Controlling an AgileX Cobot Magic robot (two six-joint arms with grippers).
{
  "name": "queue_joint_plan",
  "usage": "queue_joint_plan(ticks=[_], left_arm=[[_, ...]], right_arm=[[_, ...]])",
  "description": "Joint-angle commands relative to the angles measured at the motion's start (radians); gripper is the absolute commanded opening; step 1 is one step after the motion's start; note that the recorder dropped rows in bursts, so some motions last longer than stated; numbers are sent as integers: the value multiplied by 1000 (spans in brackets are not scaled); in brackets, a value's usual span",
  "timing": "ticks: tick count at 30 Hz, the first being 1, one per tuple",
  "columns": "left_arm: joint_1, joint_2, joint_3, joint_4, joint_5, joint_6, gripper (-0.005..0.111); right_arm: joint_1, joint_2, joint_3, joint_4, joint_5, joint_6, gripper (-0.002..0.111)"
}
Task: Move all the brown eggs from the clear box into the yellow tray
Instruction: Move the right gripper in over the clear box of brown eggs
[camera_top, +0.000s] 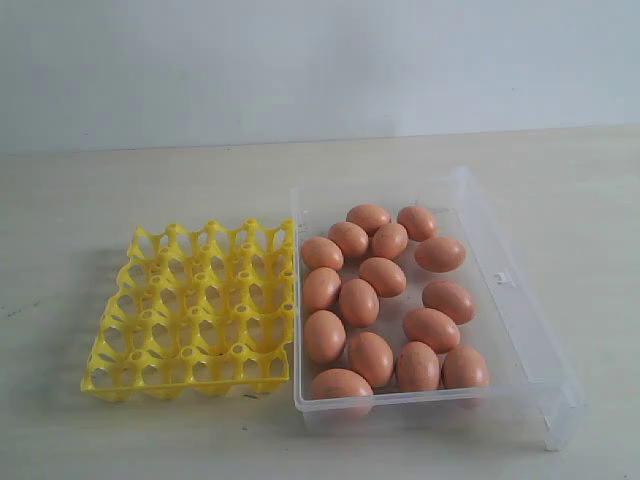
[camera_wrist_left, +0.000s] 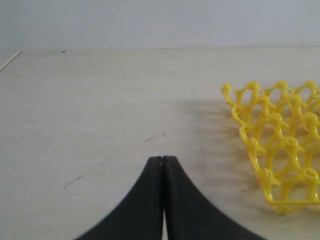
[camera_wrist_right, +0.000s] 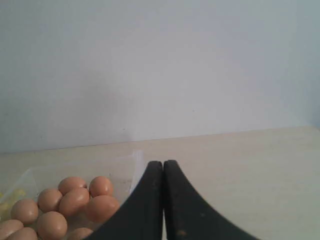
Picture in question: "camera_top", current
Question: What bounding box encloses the brown egg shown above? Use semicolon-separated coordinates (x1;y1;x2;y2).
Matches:
328;221;369;258
302;267;342;312
397;205;437;242
348;331;394;388
311;368;373;419
346;204;391;236
422;280;476;325
396;341;440;392
303;310;346;364
301;236;344;271
359;257;407;298
441;345;490;389
338;278;380;328
371;223;408;260
403;307;461;354
414;236;466;273

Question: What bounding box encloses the clear plastic container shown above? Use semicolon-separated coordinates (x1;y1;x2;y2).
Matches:
291;167;584;451

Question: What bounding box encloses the yellow plastic egg tray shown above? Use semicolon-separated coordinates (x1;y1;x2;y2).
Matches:
81;218;295;402

